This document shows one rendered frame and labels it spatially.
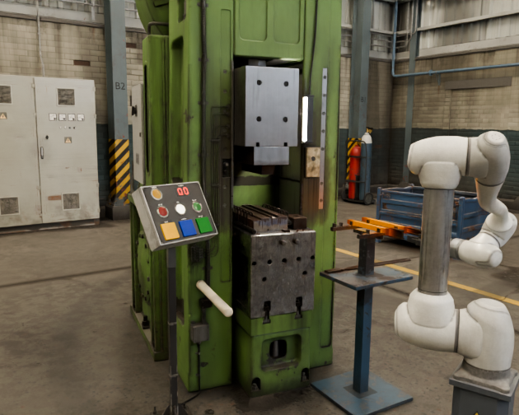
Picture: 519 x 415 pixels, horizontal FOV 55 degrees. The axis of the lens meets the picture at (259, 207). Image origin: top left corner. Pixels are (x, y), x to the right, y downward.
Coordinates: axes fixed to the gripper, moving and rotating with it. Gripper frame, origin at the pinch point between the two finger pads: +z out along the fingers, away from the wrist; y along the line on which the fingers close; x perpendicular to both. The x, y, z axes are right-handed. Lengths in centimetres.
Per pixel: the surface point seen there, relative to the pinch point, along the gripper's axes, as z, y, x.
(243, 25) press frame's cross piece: 77, -52, 103
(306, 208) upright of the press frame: 71, -14, 5
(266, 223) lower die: 61, -46, 1
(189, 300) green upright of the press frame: 81, -83, -42
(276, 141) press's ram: 61, -41, 44
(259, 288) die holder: 56, -53, -32
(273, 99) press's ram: 61, -44, 65
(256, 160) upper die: 62, -52, 34
